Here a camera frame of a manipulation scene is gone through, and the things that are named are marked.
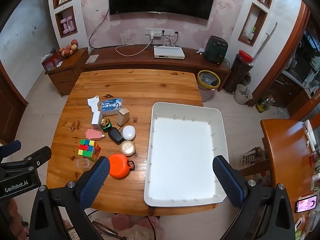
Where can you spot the white rectangular charger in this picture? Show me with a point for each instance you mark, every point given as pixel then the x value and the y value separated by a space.
pixel 96 121

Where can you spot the glossy wooden side table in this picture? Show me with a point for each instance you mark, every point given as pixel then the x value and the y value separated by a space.
pixel 282 140

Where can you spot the blue dental floss box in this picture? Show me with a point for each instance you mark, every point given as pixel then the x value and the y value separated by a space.
pixel 111 106

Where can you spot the yellow-rimmed trash bin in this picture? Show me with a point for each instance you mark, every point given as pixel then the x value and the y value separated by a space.
pixel 208 80

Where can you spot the tall dark red-lidded tin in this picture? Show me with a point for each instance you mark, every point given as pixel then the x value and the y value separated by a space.
pixel 237 75

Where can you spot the white bucket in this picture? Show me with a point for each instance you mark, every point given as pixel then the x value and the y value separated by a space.
pixel 241 97

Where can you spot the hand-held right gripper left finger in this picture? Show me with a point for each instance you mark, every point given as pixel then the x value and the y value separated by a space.
pixel 96 180

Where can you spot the pink dumbbell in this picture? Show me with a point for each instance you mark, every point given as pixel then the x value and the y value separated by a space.
pixel 71 23
pixel 64 26

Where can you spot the white plastic tray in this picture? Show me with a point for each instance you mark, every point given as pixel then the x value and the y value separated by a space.
pixel 182 155

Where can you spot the beige rectangular box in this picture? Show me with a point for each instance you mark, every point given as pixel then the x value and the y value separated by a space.
pixel 123 117

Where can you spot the smartphone with lit screen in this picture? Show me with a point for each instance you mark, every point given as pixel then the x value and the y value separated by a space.
pixel 306 203

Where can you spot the bowl of fruit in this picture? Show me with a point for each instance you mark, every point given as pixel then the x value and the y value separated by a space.
pixel 68 49

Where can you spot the orange round case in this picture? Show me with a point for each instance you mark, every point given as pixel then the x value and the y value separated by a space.
pixel 120 166

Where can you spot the white plug charger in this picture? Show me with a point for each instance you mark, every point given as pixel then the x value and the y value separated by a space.
pixel 153 35

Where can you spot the small green bottle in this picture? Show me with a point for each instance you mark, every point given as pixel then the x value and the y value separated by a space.
pixel 253 30

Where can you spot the red printed box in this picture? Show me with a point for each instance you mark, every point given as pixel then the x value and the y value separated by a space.
pixel 50 63

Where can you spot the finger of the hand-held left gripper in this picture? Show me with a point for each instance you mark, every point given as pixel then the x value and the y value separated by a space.
pixel 37 157
pixel 10 147

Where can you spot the dark green air fryer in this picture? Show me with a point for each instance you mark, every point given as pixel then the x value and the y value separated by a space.
pixel 215 50

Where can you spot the white set-top box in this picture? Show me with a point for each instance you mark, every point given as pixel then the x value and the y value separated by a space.
pixel 168 52

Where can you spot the pink eraser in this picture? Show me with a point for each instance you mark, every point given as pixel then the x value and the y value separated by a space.
pixel 93 134

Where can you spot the wooden side cabinet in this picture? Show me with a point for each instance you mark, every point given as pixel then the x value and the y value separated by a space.
pixel 67 75

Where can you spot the glass oil bottle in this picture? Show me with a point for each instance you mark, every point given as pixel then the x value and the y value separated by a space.
pixel 265 103

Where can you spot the grey flat pad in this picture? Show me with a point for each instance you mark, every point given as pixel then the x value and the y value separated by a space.
pixel 91 59

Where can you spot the white plastic scraper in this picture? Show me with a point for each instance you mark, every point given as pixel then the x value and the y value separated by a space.
pixel 92 102

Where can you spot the gold round compact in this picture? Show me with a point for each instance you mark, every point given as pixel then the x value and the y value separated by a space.
pixel 127 148

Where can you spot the wall-hung sword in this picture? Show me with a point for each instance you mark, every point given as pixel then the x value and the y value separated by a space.
pixel 268 33

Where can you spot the white earbuds case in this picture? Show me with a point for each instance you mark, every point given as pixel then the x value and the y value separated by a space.
pixel 129 132

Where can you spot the colourful puzzle cube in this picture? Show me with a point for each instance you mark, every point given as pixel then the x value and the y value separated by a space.
pixel 87 150

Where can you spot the small clear plastic container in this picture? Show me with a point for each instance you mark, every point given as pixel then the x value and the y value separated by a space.
pixel 83 163

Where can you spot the pink plush cloth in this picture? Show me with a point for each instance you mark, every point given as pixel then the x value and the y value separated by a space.
pixel 135 226

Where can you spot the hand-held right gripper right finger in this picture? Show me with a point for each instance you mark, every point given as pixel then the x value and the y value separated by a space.
pixel 228 180

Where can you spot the green glass bottle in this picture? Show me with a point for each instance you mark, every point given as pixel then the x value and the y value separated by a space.
pixel 106 125

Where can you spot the white wall power strip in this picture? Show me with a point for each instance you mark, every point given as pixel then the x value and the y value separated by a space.
pixel 167 31

